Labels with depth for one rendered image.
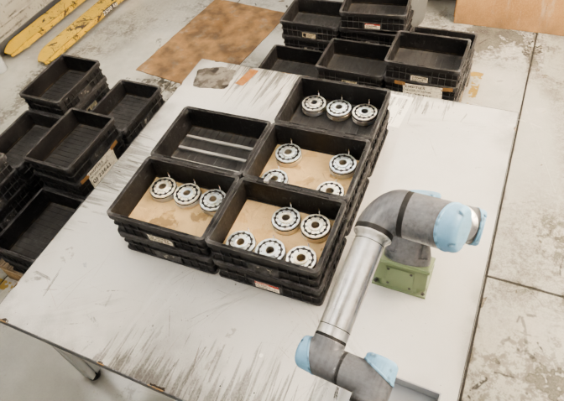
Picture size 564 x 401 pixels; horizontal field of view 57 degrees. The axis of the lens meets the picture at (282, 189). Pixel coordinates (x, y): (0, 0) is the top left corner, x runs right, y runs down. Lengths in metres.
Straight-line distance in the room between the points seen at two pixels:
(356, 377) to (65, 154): 2.16
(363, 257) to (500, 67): 2.83
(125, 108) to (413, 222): 2.33
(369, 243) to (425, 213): 0.15
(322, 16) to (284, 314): 2.38
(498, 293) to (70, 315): 1.88
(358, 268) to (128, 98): 2.37
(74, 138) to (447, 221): 2.25
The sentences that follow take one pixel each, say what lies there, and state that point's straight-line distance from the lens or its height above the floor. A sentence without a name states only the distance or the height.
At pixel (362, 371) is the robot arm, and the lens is 1.16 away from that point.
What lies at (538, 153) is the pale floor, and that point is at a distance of 3.33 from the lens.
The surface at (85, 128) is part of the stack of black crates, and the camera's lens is 3.05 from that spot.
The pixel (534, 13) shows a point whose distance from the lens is 4.25.
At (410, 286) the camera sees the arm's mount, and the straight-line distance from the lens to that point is 1.77.
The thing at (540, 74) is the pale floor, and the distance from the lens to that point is 3.90.
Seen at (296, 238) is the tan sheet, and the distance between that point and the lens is 1.79.
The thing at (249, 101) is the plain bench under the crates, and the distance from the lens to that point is 2.53.
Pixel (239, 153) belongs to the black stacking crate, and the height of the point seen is 0.83.
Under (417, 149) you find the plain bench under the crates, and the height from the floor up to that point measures 0.70.
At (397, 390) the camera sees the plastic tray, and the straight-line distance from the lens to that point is 1.68.
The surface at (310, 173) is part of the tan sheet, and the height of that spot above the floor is 0.83.
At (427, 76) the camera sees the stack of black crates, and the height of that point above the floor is 0.53.
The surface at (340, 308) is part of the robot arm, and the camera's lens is 1.20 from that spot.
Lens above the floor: 2.29
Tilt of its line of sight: 49 degrees down
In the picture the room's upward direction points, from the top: 10 degrees counter-clockwise
